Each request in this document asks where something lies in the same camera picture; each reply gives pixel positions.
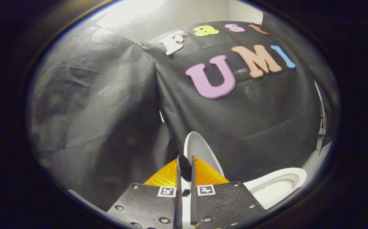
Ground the black backdrop cloth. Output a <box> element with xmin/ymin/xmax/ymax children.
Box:
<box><xmin>28</xmin><ymin>13</ymin><xmax>338</xmax><ymax>212</ymax></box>

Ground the black tripod stand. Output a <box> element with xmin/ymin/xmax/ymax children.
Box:
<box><xmin>314</xmin><ymin>81</ymin><xmax>331</xmax><ymax>150</ymax></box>

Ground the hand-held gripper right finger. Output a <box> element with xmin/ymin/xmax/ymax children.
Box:
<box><xmin>190</xmin><ymin>156</ymin><xmax>267</xmax><ymax>229</ymax></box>

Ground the white toilet lid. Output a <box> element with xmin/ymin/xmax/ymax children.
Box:
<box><xmin>177</xmin><ymin>131</ymin><xmax>226</xmax><ymax>224</ymax></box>

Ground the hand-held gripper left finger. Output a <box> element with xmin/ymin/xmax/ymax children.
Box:
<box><xmin>106</xmin><ymin>155</ymin><xmax>183</xmax><ymax>229</ymax></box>

